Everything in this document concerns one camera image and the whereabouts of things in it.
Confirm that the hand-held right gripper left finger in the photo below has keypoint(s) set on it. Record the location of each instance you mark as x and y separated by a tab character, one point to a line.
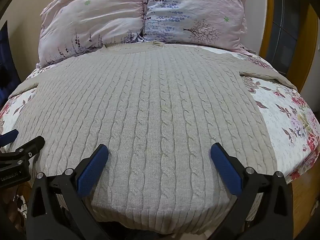
92	170

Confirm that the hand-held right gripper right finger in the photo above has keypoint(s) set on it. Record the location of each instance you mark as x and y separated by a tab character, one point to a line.
226	170

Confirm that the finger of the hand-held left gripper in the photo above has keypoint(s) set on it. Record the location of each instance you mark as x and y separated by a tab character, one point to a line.
31	148
10	136

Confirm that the dark blue cloth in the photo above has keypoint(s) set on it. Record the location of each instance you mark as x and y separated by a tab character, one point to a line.
6	60

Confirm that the white floral bedspread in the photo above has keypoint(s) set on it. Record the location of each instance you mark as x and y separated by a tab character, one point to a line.
282	110

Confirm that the pink floral pillow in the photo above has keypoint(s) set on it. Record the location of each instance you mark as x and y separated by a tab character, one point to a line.
92	17

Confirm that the pink pillow with tree print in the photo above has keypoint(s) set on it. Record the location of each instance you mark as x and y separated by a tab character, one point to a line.
195	10

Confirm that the wooden bed frame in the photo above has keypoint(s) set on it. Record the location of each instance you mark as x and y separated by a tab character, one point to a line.
303	50

